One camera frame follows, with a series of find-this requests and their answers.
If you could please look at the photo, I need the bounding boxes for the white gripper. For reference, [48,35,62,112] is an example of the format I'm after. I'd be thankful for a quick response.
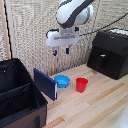
[45,27,81,57]

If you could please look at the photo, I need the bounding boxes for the blue plastic bowl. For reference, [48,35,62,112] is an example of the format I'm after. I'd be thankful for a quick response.
[53,74,72,89]

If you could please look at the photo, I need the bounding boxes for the black air fryer body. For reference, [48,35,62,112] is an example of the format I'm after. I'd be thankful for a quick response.
[90,28,128,80]

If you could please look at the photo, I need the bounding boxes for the beige bamboo screen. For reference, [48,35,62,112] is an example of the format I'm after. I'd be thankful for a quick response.
[0,0,128,78]

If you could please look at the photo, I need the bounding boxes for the dark blue book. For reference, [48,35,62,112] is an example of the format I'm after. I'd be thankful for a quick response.
[33,67,59,102]

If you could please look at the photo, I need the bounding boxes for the red plastic cup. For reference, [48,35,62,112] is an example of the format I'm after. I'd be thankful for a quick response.
[75,77,89,94]

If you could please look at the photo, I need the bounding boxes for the black fabric storage box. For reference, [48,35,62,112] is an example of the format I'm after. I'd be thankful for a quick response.
[0,58,49,128]

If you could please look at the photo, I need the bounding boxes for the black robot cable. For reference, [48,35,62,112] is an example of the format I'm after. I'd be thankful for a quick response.
[79,21,128,37]

